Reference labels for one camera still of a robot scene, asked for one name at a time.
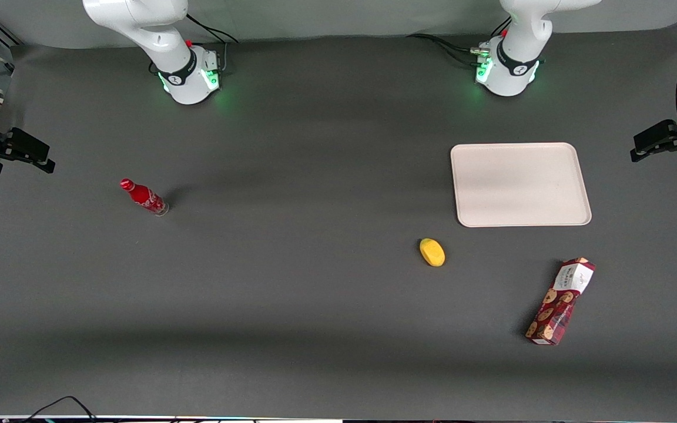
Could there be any black right arm base cable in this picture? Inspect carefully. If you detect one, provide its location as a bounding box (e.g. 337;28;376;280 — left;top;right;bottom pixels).
149;14;240;76

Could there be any black cable at table edge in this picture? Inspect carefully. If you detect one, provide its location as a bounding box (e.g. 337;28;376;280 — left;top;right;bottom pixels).
20;395;99;423

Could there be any black left arm base cable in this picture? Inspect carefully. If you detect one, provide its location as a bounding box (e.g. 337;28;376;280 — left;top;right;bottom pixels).
406;16;512;66

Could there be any yellow lemon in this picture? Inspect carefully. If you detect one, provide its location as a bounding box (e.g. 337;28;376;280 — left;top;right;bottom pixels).
419;238;446;268

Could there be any black arm base cable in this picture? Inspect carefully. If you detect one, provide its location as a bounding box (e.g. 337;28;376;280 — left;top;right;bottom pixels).
406;16;512;66
149;14;240;76

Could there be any red cookie box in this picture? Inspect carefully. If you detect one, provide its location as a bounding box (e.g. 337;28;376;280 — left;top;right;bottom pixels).
525;257;596;346

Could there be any red cola bottle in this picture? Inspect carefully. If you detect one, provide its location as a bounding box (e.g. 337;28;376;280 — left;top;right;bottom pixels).
119;178;170;217

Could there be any beige plastic tray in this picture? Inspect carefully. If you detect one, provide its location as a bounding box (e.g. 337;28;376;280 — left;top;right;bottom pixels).
450;142;592;228

